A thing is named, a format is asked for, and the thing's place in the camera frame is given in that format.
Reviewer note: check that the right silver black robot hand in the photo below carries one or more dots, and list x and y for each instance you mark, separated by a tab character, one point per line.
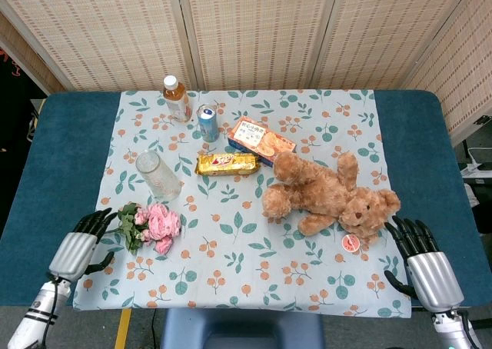
432	270

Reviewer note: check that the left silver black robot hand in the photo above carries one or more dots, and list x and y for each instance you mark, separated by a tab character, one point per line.
75	251

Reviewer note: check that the pink flower bouquet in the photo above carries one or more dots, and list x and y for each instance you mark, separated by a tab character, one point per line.
151	226

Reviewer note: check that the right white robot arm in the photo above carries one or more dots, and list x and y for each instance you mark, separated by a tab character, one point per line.
455	331

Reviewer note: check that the clear glass vase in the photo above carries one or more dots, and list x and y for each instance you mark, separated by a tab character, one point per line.
158	175

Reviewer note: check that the small pink cup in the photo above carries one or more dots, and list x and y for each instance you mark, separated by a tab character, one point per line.
350	243

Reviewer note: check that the brown teddy bear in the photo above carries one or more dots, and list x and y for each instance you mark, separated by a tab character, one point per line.
330	195

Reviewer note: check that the floral patterned tablecloth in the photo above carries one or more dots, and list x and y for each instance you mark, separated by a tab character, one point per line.
246	272

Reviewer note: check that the yellow snack packet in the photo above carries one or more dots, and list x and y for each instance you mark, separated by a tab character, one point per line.
227	163

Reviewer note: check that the tea bottle white cap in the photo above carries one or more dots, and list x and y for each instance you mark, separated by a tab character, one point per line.
177	100

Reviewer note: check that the blue drink can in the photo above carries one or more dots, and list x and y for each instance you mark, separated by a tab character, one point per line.
207	123

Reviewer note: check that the orange biscuit box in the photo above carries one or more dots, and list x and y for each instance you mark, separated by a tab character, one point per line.
261	142

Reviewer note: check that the woven folding screen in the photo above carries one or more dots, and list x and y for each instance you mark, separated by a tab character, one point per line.
246	34

